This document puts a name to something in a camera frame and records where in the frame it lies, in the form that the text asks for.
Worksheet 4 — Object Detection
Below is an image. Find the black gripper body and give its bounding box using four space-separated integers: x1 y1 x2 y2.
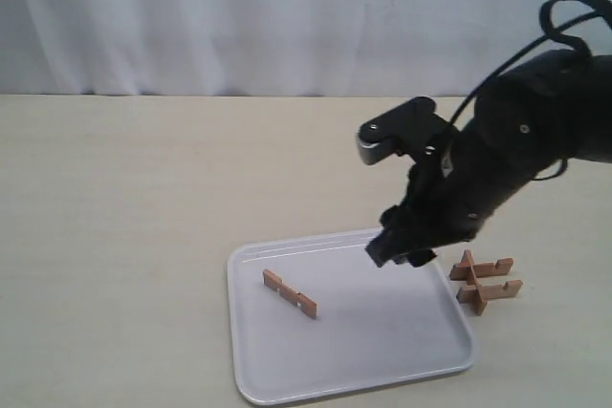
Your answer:
381 130 537 260

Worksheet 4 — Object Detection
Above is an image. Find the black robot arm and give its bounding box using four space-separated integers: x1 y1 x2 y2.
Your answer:
357 50 611 268

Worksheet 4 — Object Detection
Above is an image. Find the white plastic tray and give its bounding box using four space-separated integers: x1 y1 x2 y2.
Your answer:
227 229 477 405

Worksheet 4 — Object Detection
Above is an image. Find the white curtain backdrop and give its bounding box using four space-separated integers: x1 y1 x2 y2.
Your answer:
1 0 546 97

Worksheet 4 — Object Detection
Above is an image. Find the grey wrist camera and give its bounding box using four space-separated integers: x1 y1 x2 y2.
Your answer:
356 97 449 165

